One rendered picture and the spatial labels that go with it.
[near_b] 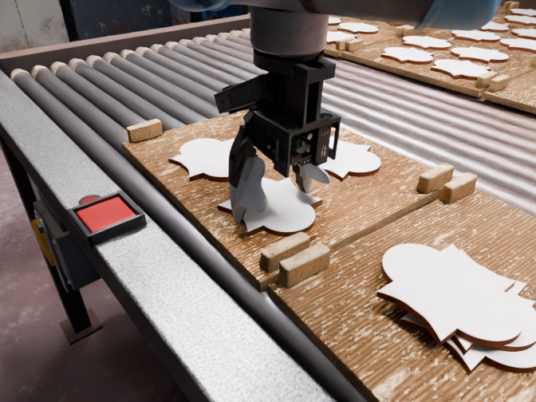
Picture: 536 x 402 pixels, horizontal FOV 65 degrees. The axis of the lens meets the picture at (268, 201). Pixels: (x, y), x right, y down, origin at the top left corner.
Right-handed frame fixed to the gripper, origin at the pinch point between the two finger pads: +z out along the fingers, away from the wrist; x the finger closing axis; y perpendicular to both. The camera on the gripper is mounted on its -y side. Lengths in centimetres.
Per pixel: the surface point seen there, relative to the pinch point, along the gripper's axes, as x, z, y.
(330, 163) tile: 13.4, 0.1, -2.7
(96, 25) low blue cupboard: 112, 87, -463
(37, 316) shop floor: -33, 99, -98
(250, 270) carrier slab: -9.0, 0.6, 8.5
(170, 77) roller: 16, 6, -63
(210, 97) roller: 16.8, 5.0, -45.1
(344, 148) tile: 18.7, 0.2, -5.0
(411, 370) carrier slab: -4.9, -0.2, 26.6
